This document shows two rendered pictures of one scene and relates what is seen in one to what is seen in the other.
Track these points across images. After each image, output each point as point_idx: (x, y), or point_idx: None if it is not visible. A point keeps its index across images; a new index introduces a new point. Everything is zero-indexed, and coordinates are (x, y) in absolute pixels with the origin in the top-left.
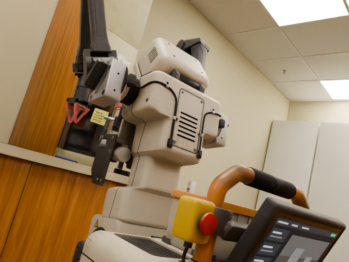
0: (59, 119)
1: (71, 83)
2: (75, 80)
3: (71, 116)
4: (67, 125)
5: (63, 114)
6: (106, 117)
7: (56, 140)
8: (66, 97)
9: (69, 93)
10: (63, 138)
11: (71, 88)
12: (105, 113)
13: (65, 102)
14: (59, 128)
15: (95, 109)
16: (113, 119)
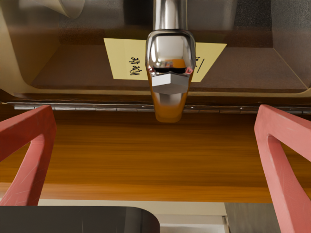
0: (224, 201)
1: (70, 197)
2: (51, 191)
3: (189, 107)
4: (229, 108)
5: (202, 195)
6: (168, 119)
7: (310, 193)
8: (132, 199)
9: (112, 194)
10: (286, 109)
11: (90, 194)
12: (125, 50)
13: (153, 198)
14: (259, 193)
15: (125, 76)
16: (166, 102)
